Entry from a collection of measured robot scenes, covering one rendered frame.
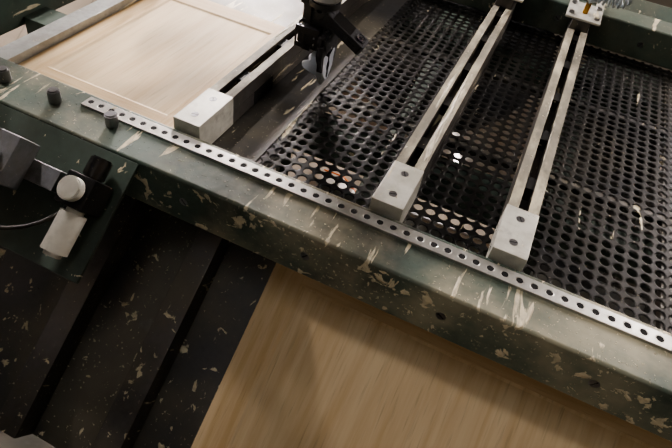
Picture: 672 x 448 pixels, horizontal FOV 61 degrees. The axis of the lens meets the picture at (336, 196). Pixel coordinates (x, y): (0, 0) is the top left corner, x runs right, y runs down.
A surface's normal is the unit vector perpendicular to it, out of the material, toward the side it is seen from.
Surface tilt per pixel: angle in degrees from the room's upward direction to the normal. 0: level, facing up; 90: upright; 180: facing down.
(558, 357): 144
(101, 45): 53
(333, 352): 90
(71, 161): 90
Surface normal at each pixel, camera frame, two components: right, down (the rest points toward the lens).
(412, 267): 0.13, -0.72
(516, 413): -0.15, -0.23
